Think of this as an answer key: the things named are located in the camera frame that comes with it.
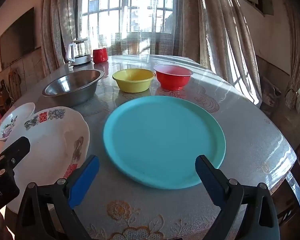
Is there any teal plastic plate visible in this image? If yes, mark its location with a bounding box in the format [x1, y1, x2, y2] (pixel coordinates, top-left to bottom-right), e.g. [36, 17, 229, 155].
[103, 95, 226, 189]

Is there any barred window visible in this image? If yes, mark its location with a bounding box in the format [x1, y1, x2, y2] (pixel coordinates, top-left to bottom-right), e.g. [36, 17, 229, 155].
[79, 0, 180, 34]

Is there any wall television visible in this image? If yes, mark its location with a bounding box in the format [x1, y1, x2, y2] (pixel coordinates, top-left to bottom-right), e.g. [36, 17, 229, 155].
[0, 7, 35, 68]

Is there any dark wooden chair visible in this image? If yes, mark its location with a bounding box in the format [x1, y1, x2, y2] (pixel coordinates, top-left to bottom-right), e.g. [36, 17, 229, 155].
[272, 170, 300, 229]

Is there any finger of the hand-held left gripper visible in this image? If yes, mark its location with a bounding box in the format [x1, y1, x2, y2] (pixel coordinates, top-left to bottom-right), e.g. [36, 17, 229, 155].
[0, 136, 31, 178]

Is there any red plastic bowl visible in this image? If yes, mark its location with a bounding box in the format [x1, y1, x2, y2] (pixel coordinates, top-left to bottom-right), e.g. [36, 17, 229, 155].
[154, 64, 193, 91]

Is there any lace floral tablecloth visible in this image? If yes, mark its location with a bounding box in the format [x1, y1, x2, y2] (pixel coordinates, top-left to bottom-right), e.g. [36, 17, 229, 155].
[85, 80, 220, 240]

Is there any sheer white curtain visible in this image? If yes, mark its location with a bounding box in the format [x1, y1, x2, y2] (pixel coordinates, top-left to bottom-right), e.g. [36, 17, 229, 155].
[77, 0, 184, 57]

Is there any tan cactus-shaped stand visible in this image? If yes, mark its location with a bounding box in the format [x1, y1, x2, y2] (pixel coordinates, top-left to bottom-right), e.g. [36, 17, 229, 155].
[9, 70, 22, 100]

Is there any small white floral bowl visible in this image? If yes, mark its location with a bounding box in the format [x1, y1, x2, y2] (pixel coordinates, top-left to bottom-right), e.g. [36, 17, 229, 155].
[0, 102, 35, 141]

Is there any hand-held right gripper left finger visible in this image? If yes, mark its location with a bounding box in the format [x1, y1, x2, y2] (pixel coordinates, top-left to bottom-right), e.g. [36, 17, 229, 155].
[15, 155, 100, 240]

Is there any grey bag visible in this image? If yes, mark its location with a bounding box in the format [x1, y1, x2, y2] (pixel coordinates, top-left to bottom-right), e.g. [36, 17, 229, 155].
[260, 76, 282, 117]

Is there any red mug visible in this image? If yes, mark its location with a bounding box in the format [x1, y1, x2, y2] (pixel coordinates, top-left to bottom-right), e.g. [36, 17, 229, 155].
[93, 47, 109, 64]

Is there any beige tied curtain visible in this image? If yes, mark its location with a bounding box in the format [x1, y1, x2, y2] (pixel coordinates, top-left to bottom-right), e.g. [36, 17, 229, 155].
[280, 0, 300, 113]

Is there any beige patterned curtain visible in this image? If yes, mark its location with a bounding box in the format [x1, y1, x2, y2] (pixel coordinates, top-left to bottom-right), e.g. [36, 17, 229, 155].
[182, 0, 263, 108]
[41, 0, 78, 75]

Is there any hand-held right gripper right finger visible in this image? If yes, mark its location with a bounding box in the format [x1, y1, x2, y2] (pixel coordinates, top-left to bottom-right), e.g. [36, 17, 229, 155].
[195, 155, 282, 240]

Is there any glass electric kettle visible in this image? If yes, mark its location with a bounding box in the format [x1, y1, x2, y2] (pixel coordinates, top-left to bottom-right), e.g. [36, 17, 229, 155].
[66, 37, 92, 66]

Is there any stainless steel bowl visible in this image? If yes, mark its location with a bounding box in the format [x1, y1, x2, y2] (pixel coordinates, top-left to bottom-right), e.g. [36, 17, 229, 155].
[42, 69, 104, 107]

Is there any yellow plastic bowl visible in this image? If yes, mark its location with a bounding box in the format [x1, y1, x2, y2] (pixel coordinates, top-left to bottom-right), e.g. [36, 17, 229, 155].
[112, 68, 156, 93]

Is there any large white floral plate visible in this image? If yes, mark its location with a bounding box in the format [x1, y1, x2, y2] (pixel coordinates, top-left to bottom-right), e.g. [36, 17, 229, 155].
[5, 106, 91, 214]

